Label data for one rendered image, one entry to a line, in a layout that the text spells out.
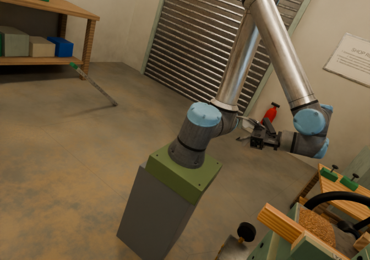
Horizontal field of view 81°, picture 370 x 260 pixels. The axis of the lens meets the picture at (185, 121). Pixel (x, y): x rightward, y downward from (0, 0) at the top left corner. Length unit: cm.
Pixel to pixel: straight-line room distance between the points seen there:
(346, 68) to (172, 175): 283
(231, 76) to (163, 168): 53
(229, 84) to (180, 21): 291
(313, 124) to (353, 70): 263
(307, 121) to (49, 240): 134
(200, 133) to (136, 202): 52
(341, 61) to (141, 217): 295
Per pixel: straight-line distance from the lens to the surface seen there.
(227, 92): 106
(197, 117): 92
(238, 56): 105
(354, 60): 341
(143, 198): 116
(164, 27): 402
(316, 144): 98
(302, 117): 81
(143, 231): 130
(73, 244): 145
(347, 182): 216
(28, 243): 147
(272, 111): 331
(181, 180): 96
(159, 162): 99
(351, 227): 94
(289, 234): 56
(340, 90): 344
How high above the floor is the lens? 123
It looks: 25 degrees down
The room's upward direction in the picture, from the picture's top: 22 degrees clockwise
